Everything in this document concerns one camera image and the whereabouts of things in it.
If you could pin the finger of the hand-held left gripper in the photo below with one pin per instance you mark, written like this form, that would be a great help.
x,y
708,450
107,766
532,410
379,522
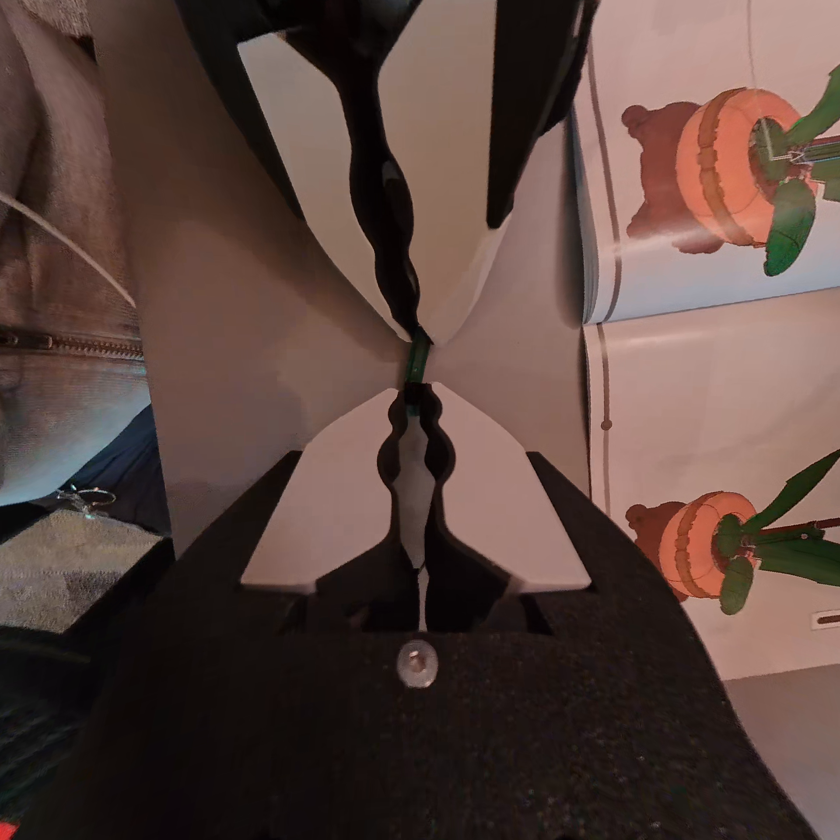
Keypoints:
x,y
446,131
308,131

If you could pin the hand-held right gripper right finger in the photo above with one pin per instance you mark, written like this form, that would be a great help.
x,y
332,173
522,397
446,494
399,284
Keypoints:
x,y
512,512

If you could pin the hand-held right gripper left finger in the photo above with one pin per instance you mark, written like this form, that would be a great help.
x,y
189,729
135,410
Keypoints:
x,y
328,512

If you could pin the small black toy connector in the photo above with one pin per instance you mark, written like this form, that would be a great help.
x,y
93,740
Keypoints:
x,y
413,394

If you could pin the dark green toy stem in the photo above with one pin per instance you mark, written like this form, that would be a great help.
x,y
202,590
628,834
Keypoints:
x,y
418,358

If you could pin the grey desk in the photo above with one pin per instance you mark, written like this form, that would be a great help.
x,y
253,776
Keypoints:
x,y
229,361

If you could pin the person's blue jeans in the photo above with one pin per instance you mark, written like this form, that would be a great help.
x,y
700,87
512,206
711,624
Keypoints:
x,y
124,459

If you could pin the open building instruction booklet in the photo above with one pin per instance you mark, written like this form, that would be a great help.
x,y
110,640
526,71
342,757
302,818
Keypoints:
x,y
689,394

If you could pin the black object with red patch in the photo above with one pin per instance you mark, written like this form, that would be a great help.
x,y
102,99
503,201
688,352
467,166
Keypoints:
x,y
26,722

